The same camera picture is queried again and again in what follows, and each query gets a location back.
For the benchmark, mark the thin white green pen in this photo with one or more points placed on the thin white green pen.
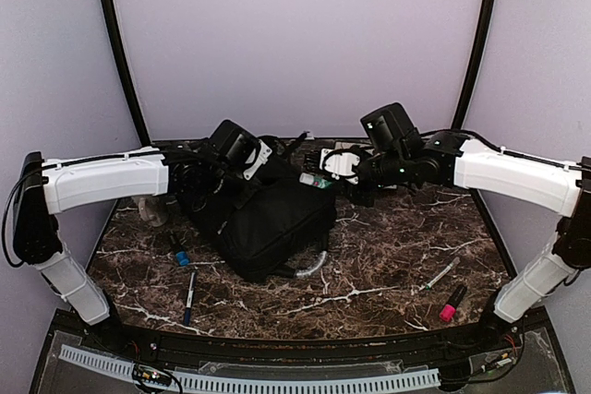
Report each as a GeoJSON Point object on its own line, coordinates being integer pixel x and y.
{"type": "Point", "coordinates": [429, 285]}

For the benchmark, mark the black front rail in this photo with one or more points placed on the black front rail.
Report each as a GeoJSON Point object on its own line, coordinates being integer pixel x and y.
{"type": "Point", "coordinates": [169, 349]}

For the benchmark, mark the grey slotted cable duct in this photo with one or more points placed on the grey slotted cable duct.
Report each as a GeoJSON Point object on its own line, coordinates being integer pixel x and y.
{"type": "Point", "coordinates": [246, 380]}

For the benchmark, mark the pink black highlighter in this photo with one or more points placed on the pink black highlighter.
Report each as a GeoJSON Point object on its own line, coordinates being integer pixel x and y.
{"type": "Point", "coordinates": [450, 307]}

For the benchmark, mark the blue ballpoint pen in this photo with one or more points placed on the blue ballpoint pen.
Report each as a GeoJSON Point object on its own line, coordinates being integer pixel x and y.
{"type": "Point", "coordinates": [189, 300]}

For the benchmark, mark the blue capped marker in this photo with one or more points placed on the blue capped marker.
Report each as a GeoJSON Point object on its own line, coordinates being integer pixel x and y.
{"type": "Point", "coordinates": [178, 250]}

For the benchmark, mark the black frame post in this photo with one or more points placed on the black frame post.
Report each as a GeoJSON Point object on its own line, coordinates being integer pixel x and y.
{"type": "Point", "coordinates": [115, 38]}
{"type": "Point", "coordinates": [474, 63]}

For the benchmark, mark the black student bag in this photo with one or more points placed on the black student bag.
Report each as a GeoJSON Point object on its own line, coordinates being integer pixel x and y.
{"type": "Point", "coordinates": [281, 227]}

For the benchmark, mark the right black frame post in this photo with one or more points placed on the right black frame post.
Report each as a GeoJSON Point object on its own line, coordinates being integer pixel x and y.
{"type": "Point", "coordinates": [474, 63]}

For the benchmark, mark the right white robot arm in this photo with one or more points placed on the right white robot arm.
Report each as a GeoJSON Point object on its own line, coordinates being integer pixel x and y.
{"type": "Point", "coordinates": [401, 155]}

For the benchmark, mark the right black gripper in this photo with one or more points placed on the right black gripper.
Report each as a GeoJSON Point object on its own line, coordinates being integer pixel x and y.
{"type": "Point", "coordinates": [366, 199]}

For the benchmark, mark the floral square plate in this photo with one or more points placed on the floral square plate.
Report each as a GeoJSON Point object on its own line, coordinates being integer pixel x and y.
{"type": "Point", "coordinates": [344, 145]}

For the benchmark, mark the beige ceramic mug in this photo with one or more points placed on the beige ceramic mug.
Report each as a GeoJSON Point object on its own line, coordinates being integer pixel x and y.
{"type": "Point", "coordinates": [152, 210]}

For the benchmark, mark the clear tape roll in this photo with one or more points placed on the clear tape roll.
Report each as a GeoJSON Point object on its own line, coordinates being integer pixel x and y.
{"type": "Point", "coordinates": [312, 269]}

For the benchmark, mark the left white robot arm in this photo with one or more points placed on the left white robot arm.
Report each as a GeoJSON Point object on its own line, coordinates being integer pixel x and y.
{"type": "Point", "coordinates": [45, 188]}

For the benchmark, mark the left black frame post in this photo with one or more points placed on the left black frame post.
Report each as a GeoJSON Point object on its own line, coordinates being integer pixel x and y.
{"type": "Point", "coordinates": [115, 38]}

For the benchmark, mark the green white glue stick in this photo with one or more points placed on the green white glue stick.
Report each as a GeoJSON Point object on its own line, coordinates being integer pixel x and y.
{"type": "Point", "coordinates": [315, 181]}

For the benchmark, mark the small circuit board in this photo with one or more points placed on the small circuit board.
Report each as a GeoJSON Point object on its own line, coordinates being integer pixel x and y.
{"type": "Point", "coordinates": [145, 374]}

